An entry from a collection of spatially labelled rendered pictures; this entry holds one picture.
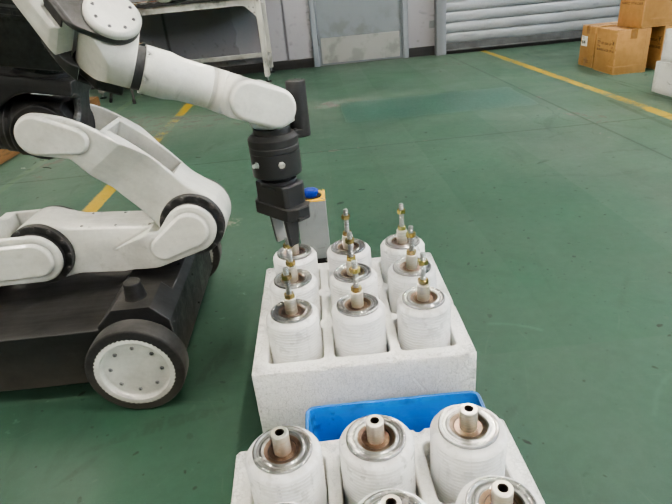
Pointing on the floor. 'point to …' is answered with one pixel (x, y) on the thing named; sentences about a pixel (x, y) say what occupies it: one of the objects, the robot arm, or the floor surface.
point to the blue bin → (325, 417)
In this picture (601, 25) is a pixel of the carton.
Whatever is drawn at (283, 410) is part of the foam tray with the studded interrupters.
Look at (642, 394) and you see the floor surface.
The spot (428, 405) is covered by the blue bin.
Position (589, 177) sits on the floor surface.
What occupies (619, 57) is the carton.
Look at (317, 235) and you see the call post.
